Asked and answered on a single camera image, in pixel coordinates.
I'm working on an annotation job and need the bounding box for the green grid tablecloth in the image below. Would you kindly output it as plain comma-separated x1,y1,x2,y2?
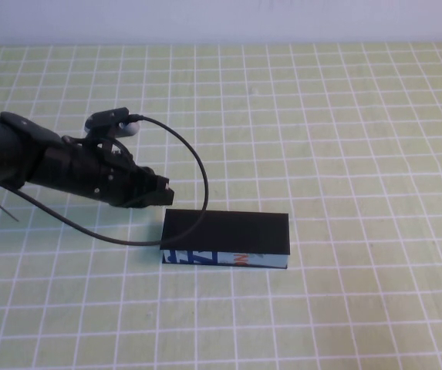
0,42,442,370

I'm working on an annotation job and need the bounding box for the left camera black cable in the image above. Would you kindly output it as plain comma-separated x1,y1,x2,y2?
10,114,211,247

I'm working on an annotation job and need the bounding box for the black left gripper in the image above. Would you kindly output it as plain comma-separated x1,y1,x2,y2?
27,135,176,210

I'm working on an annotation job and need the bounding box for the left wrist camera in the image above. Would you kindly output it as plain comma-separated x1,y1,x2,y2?
84,107,141,139

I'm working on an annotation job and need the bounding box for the black printed glasses case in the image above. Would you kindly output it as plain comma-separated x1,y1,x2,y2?
159,209,293,271

